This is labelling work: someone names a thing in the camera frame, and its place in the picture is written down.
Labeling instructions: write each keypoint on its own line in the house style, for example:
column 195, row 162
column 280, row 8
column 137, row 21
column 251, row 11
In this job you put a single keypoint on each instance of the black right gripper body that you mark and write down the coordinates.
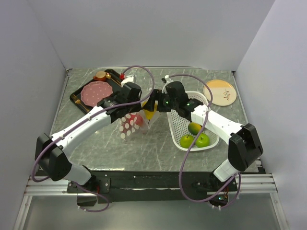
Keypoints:
column 168, row 104

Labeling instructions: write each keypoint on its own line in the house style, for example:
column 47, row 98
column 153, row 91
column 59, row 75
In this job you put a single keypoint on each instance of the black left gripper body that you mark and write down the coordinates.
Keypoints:
column 133, row 106

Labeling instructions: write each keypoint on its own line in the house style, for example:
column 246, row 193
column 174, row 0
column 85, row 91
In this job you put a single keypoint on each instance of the yellow pear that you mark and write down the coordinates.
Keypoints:
column 150, row 114

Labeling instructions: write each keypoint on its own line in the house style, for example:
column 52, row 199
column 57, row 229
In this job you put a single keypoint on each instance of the red apple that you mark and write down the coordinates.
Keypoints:
column 137, row 119

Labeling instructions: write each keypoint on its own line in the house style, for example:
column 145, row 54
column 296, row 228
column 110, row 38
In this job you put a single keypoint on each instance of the clear polka dot zip bag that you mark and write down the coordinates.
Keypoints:
column 128, row 131

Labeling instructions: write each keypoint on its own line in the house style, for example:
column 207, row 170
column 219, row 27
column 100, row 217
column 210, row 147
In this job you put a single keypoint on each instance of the yellow green mango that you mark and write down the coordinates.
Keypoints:
column 194, row 128

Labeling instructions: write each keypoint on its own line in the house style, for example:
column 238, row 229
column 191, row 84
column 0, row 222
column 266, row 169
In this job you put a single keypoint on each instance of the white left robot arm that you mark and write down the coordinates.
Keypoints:
column 51, row 152

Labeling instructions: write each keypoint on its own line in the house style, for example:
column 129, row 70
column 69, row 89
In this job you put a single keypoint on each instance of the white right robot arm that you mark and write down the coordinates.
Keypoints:
column 244, row 145

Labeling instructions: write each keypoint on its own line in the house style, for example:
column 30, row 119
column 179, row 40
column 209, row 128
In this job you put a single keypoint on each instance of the white perforated plastic basket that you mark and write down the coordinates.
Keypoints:
column 179, row 126

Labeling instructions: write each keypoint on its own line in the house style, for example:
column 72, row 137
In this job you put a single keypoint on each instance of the orange cup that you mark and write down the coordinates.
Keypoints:
column 100, row 76

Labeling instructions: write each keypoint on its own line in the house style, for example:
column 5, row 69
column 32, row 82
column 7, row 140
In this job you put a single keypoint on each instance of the pink polka dot plate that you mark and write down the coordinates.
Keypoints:
column 94, row 92

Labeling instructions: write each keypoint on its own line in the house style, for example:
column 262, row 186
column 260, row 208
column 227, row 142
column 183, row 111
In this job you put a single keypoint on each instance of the green apple left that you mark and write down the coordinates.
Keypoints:
column 186, row 141

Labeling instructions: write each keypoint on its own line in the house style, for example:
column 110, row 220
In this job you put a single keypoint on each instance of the green apple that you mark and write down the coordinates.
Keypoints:
column 186, row 141
column 202, row 141

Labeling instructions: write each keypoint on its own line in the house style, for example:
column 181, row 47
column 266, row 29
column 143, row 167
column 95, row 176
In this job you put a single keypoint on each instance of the yellow cream round plate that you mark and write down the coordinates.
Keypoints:
column 224, row 93

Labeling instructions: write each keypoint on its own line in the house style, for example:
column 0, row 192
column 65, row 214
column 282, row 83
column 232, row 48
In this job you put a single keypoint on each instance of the green apple right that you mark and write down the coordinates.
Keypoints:
column 202, row 141

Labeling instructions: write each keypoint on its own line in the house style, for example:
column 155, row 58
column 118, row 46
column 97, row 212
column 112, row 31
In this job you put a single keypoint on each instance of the gold fork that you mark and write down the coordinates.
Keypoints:
column 78, row 102

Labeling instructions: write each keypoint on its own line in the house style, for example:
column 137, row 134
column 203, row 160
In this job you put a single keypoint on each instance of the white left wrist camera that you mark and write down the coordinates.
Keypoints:
column 126, row 79

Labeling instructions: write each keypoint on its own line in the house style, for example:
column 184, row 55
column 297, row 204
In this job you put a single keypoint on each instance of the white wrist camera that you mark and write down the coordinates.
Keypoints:
column 126, row 79
column 166, row 80

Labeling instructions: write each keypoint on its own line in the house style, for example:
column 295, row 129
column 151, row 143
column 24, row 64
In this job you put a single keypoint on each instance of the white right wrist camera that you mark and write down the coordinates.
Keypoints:
column 166, row 80

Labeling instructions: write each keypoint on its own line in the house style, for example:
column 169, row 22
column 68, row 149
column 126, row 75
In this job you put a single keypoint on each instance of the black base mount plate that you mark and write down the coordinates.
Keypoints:
column 122, row 186

